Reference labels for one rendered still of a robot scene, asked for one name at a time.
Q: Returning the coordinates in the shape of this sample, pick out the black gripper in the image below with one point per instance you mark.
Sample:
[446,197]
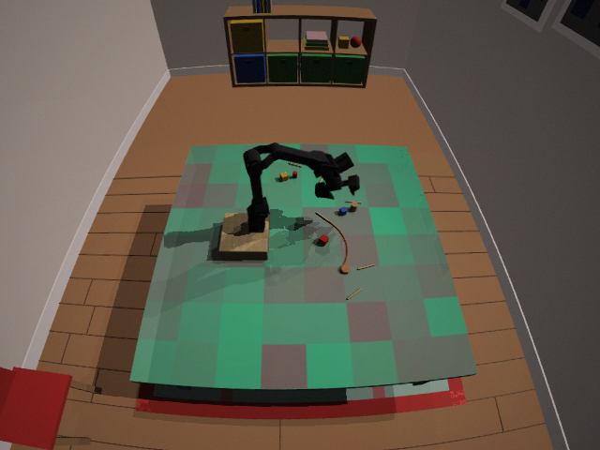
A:
[324,189]

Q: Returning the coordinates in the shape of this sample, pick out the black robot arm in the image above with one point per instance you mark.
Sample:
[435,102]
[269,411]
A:
[321,163]

